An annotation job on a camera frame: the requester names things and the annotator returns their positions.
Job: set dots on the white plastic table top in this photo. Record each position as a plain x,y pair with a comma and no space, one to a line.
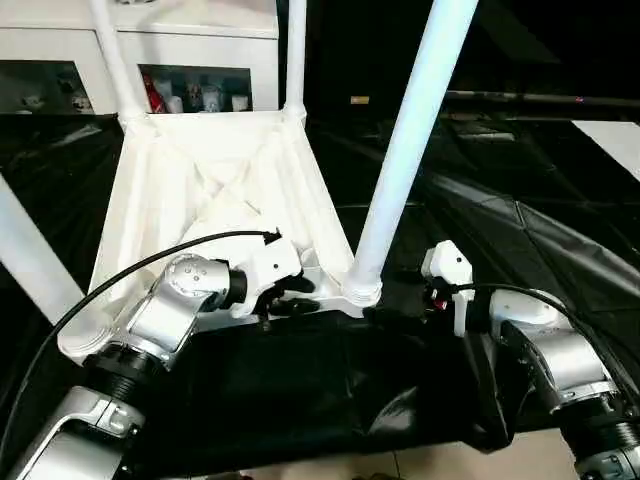
215,175

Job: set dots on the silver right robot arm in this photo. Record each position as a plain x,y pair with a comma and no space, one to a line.
560,350

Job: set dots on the small orange tag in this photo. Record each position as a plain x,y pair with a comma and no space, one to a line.
360,100

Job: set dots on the long black rod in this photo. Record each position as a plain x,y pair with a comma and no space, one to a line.
540,98

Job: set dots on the crumpled silver bag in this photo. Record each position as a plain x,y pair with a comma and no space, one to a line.
137,1

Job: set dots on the white glass-door cabinet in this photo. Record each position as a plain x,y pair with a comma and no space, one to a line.
60,45

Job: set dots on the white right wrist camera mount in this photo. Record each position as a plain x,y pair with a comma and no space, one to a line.
452,270

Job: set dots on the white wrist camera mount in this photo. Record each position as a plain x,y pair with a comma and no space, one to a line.
272,262
452,270

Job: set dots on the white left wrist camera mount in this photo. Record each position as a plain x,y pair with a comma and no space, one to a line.
272,262

